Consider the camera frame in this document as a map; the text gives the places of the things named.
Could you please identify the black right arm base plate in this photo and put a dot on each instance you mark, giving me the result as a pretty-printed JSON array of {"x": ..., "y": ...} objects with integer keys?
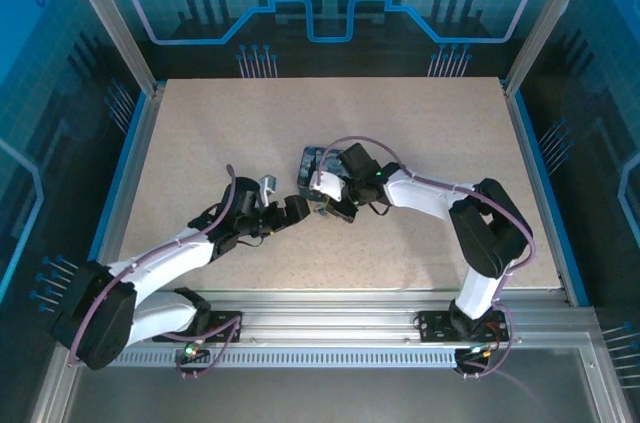
[{"x": 435, "y": 325}]

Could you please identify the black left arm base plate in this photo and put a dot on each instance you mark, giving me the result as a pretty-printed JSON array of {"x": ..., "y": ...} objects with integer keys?
[{"x": 225, "y": 323}]

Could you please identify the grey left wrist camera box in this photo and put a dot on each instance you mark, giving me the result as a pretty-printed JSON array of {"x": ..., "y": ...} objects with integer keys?
[{"x": 267, "y": 188}]

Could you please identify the starry night print box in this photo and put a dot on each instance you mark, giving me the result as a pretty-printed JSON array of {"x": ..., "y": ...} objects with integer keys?
[{"x": 306, "y": 168}]

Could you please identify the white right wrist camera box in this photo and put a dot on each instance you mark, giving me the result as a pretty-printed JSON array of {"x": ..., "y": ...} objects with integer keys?
[{"x": 327, "y": 185}]

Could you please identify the grey metal plate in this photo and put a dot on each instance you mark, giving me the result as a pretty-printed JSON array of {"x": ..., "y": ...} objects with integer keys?
[{"x": 325, "y": 398}]

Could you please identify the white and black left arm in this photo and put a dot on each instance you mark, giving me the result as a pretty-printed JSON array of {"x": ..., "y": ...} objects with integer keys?
[{"x": 165, "y": 258}]

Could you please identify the aluminium frame post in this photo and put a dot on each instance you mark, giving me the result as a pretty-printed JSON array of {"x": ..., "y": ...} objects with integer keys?
[
  {"x": 112, "y": 18},
  {"x": 550, "y": 18}
]

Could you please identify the blue table edge strip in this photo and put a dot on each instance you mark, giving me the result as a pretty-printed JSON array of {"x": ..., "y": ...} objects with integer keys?
[
  {"x": 550, "y": 198},
  {"x": 125, "y": 173}
]

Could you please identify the aluminium mounting rail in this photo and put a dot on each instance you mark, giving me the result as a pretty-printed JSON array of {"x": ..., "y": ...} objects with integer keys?
[{"x": 330, "y": 313}]

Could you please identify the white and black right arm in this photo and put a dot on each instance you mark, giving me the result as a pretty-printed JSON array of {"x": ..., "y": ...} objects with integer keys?
[{"x": 425, "y": 193}]

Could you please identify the aluminium side frame rail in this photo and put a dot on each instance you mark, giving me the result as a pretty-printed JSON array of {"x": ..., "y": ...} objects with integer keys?
[
  {"x": 537, "y": 183},
  {"x": 117, "y": 203}
]

